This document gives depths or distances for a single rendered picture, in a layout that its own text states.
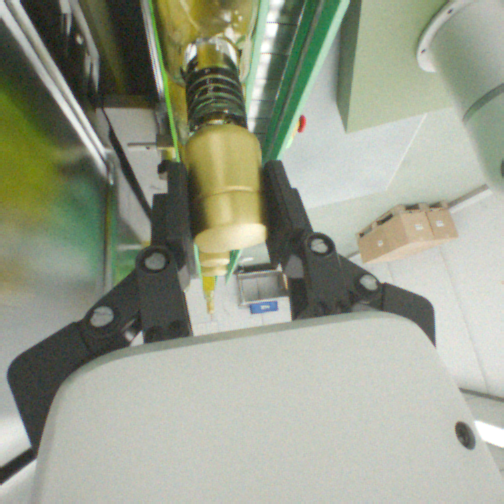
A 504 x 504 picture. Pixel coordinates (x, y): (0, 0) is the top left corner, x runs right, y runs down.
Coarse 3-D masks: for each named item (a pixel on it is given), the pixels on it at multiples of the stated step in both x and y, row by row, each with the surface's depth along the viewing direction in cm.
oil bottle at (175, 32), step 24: (168, 0) 11; (192, 0) 11; (216, 0) 11; (240, 0) 11; (168, 24) 11; (192, 24) 11; (216, 24) 12; (240, 24) 12; (168, 48) 12; (240, 48) 13; (168, 72) 14; (240, 72) 14
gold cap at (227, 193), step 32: (224, 128) 10; (192, 160) 10; (224, 160) 9; (256, 160) 10; (192, 192) 10; (224, 192) 9; (256, 192) 10; (192, 224) 10; (224, 224) 9; (256, 224) 9
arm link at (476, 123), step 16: (496, 96) 30; (480, 112) 31; (496, 112) 30; (464, 128) 35; (480, 128) 32; (496, 128) 30; (480, 144) 32; (496, 144) 30; (480, 160) 32; (496, 160) 29; (496, 176) 29; (496, 192) 30
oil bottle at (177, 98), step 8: (168, 80) 17; (168, 88) 17; (176, 88) 16; (176, 96) 16; (184, 96) 16; (176, 104) 17; (184, 104) 16; (176, 112) 17; (184, 112) 17; (176, 120) 18; (184, 120) 17; (176, 128) 19; (184, 128) 18; (176, 136) 20; (184, 136) 18; (184, 144) 19
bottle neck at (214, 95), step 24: (192, 48) 12; (216, 48) 12; (192, 72) 12; (216, 72) 11; (192, 96) 11; (216, 96) 11; (240, 96) 11; (192, 120) 11; (216, 120) 13; (240, 120) 11
